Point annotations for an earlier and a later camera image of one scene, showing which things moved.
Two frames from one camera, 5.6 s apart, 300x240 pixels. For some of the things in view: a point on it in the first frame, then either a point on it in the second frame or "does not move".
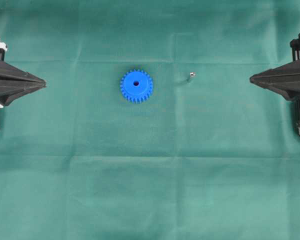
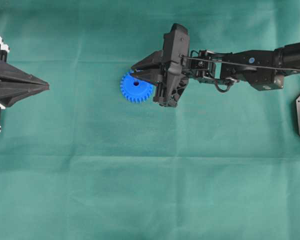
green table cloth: x=148 y=127 does not move
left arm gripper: x=7 y=82 does not move
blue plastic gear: x=136 y=86 does not move
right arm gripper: x=292 y=80 → x=176 y=49
